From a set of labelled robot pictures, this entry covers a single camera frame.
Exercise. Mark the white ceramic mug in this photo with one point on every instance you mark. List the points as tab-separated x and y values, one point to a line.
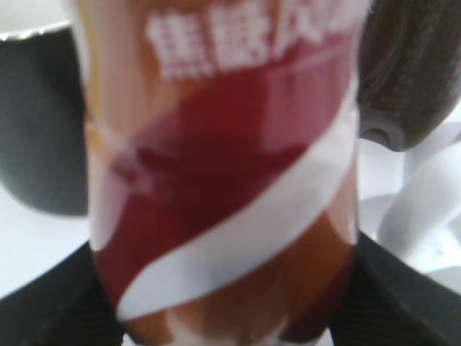
422	225

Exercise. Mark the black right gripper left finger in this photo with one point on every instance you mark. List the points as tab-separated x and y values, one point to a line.
65	306

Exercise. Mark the cola bottle red label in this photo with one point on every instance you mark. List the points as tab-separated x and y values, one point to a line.
409	67

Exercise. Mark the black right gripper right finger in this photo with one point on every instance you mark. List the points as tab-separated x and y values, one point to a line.
388	303

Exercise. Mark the black straight mug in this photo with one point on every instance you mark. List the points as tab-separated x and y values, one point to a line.
43	157

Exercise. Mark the brown Nescafe coffee bottle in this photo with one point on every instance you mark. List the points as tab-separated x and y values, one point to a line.
221	140

